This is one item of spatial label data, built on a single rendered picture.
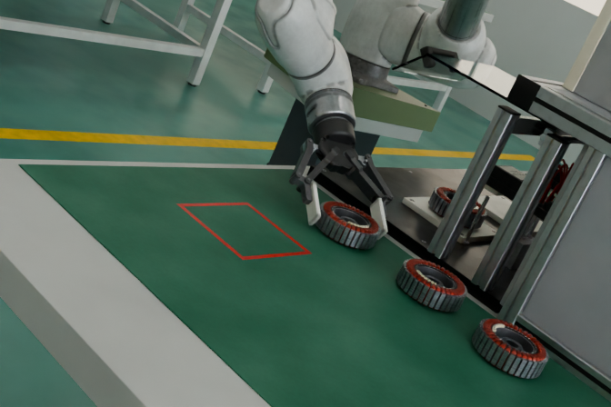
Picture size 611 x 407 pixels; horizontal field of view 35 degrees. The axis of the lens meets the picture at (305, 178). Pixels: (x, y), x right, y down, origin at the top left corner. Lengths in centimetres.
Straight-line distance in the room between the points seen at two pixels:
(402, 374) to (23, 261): 50
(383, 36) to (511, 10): 479
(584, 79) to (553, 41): 542
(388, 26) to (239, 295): 135
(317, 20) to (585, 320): 67
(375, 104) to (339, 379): 134
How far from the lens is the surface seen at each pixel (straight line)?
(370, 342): 135
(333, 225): 160
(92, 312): 115
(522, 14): 724
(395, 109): 252
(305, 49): 169
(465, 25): 241
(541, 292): 160
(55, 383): 235
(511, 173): 182
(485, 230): 192
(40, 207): 135
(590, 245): 156
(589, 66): 168
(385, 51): 254
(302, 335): 128
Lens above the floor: 132
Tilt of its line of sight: 18 degrees down
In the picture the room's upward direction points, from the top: 24 degrees clockwise
